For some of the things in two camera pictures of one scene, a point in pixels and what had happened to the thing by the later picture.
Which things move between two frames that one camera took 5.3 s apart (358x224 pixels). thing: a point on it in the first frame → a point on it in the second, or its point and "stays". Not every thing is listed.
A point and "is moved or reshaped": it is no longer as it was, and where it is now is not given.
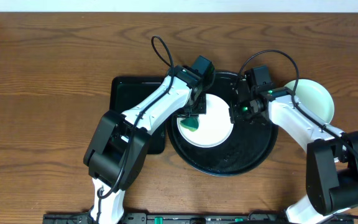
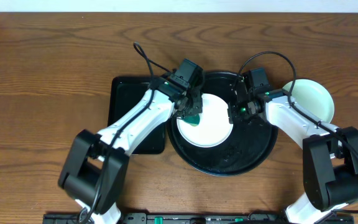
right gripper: x=235 y=116 stays
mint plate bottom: x=314 y=98 stays
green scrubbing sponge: x=191 y=123 is moved or reshaped
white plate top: x=215 y=127 stays
